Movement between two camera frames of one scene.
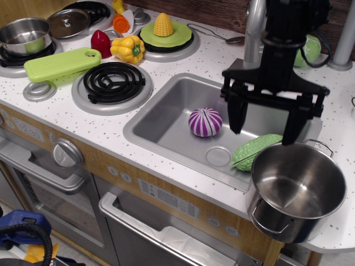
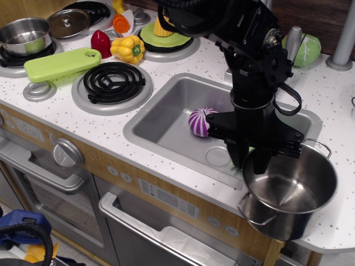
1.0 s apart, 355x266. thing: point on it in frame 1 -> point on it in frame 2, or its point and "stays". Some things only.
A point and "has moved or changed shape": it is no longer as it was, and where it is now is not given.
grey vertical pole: x=341 y=62 stays
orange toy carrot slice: x=121 y=24 stays
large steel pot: x=290 y=189 has moved or changed shape
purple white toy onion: x=205 y=122 stays
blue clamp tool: x=23 y=216 stays
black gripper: x=273 y=80 -> x=253 y=122
